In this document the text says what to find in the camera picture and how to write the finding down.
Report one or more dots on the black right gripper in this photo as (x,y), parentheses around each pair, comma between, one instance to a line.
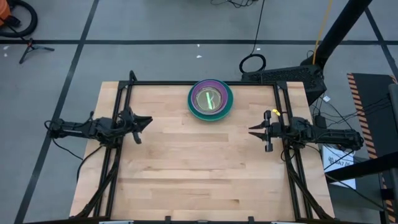
(276,130)

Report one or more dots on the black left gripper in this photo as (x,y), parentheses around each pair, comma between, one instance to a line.
(128,124)

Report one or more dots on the purple plastic plate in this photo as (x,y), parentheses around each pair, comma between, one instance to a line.
(193,93)

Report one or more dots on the large dark teal plate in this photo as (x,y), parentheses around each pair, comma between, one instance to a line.
(202,117)

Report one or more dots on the yellow-green translucent small plate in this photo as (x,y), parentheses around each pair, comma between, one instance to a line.
(209,100)

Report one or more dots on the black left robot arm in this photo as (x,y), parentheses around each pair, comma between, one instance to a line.
(81,127)

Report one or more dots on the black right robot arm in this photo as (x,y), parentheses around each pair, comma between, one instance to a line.
(326,133)

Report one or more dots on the large light green plate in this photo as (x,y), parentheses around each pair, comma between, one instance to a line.
(231,96)

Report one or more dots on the black power adapter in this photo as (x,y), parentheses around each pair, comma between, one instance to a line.
(320,121)

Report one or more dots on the black perforated control box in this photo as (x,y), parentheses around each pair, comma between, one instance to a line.
(286,74)

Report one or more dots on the small white tag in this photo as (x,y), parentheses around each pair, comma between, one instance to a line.
(326,99)

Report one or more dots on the white paper sign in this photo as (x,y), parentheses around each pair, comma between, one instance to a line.
(339,174)

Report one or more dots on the black crossbeam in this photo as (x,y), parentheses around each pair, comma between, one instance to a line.
(367,166)

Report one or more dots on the black mat with orange stripes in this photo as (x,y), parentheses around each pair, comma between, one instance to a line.
(373,102)

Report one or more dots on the black slanted pole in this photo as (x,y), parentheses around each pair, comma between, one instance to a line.
(339,28)

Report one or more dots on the black tripod stand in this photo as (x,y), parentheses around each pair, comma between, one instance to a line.
(31,47)

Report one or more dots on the orange vacuum body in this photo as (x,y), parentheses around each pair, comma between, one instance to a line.
(3,11)

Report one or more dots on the black aluminium table frame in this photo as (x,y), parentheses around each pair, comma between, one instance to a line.
(155,83)

